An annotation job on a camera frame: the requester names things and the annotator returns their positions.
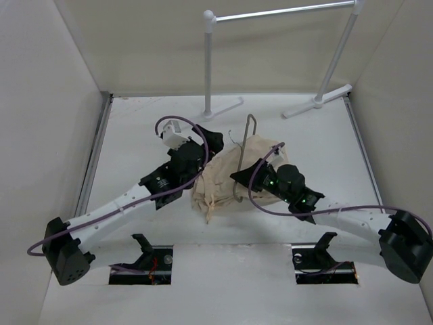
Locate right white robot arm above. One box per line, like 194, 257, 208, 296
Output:
230, 160, 432, 284

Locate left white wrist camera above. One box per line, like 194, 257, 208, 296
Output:
160, 120, 189, 150

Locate white clothes rack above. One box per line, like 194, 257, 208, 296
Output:
203, 1, 365, 119

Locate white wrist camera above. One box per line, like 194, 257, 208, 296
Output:
271, 148, 285, 165
160, 120, 189, 150

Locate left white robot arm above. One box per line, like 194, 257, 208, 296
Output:
41, 121, 224, 286

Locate beige trousers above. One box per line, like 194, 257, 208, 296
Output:
189, 133, 289, 225

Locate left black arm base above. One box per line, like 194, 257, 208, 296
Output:
108, 234, 174, 286

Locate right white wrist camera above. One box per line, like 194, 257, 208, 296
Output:
271, 148, 285, 165

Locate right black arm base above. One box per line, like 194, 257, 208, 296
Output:
292, 232, 359, 285

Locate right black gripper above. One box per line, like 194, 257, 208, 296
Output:
231, 158, 293, 204

